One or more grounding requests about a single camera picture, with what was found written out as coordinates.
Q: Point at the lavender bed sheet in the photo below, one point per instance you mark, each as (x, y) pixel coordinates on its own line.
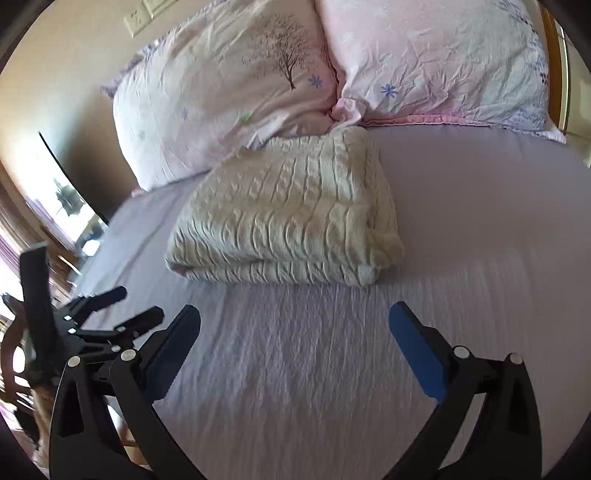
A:
(351, 323)

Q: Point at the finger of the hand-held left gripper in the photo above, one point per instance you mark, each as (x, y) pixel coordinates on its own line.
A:
(145, 318)
(111, 295)

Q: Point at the pink pillow with tree print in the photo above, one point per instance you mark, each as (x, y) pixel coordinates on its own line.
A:
(221, 92)

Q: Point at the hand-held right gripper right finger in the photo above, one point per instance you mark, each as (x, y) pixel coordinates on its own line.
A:
(418, 350)

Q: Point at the wooden headboard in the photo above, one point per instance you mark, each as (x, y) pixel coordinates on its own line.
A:
(561, 69)

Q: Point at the cream knitted blanket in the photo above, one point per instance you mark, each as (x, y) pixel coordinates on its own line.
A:
(286, 212)

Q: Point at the pink pillow with blue flowers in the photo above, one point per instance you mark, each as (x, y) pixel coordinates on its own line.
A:
(438, 64)

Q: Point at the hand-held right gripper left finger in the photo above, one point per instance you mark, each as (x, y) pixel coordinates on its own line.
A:
(167, 351)

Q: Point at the white wall switch plate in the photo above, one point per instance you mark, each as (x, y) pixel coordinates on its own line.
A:
(152, 11)

